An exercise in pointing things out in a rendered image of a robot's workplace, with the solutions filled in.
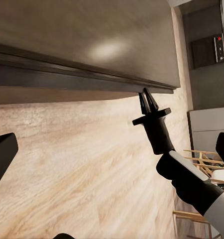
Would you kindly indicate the oven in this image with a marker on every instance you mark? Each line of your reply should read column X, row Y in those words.
column 209, row 51

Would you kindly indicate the fridge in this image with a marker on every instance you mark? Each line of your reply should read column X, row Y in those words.
column 204, row 128

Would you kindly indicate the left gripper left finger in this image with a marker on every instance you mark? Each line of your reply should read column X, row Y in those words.
column 8, row 151

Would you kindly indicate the breakfast table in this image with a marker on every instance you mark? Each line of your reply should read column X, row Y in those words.
column 197, row 216

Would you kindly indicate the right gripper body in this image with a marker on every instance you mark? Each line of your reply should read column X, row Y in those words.
column 154, row 125

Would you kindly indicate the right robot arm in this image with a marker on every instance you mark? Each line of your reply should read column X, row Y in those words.
column 192, row 186

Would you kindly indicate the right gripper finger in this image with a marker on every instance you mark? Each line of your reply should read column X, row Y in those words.
column 144, row 105
column 151, row 101

